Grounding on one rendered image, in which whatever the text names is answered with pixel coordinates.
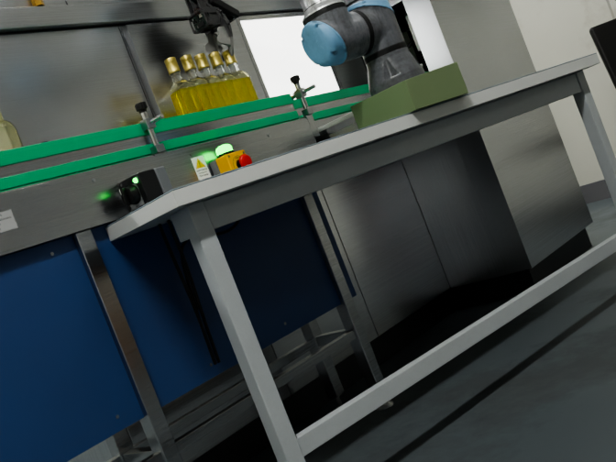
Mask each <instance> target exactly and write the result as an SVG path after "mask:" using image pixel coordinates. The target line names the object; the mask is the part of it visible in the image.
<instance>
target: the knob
mask: <svg viewBox="0 0 616 462"><path fill-rule="evenodd" d="M118 191H119V193H120V195H121V198H122V200H123V203H124V205H125V206H129V205H131V204H138V203H139V202H140V198H141V197H140V191H139V189H138V187H137V186H135V185H128V186H127V187H126V188H121V189H119V190H118Z"/></svg>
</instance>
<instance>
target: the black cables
mask: <svg viewBox="0 0 616 462"><path fill-rule="evenodd" d="M239 221H240V220H238V221H236V223H235V224H234V225H233V226H232V227H230V228H228V229H227V230H225V231H222V232H218V233H216V235H217V236H220V235H223V234H226V233H228V232H230V231H231V230H233V229H234V228H235V227H236V226H237V225H238V223H239ZM167 223H168V225H169V228H170V231H171V233H172V236H173V238H174V241H175V243H176V246H177V248H178V250H179V252H180V255H181V265H182V269H183V273H184V277H185V279H184V277H183V275H182V272H181V269H180V267H179V265H178V262H177V260H176V258H175V256H174V254H173V252H172V249H171V246H170V243H169V241H168V239H167V237H166V235H165V233H164V230H163V228H162V225H161V224H158V227H159V231H160V232H161V235H162V237H163V239H164V242H165V244H166V247H167V249H168V251H169V253H170V256H171V259H172V261H173V263H174V265H175V268H176V270H177V271H178V274H179V276H180V278H181V282H182V284H183V287H184V289H185V290H186V292H187V295H188V297H189V300H190V302H191V304H192V308H193V310H194V312H195V315H196V317H197V320H198V322H199V325H200V327H201V329H202V332H203V337H204V340H205V343H206V345H207V347H208V350H209V353H210V356H211V358H212V361H213V363H214V365H216V364H217V363H219V362H221V360H220V358H219V356H218V353H217V351H216V348H215V343H214V340H213V338H212V336H211V333H210V330H209V327H208V324H207V322H206V319H205V316H204V311H203V308H202V305H201V303H200V300H199V297H198V294H197V290H196V288H195V285H194V282H193V277H192V274H191V272H190V269H189V266H188V264H187V261H186V258H185V256H184V254H183V248H184V245H185V244H186V242H187V241H189V240H190V239H189V240H186V241H183V242H182V244H181V245H180V242H179V240H178V238H177V236H176V234H175V231H174V229H173V226H172V224H171V220H167ZM185 280H186V281H185ZM186 283H187V284H186ZM191 286H192V287H191ZM194 297H195V298H194ZM198 310H199V311H200V314H201V317H202V319H203V322H202V319H201V317H200V315H199V313H198ZM204 328H205V329H204ZM205 330H206V332H205ZM206 333H207V334H206ZM208 338H209V339H208ZM209 341H210V342H209ZM210 344H211V345H210ZM211 346H212V347H211ZM212 349H213V350H212ZM213 351H214V352H213ZM215 359H216V360H215ZM216 361H217V362H216Z"/></svg>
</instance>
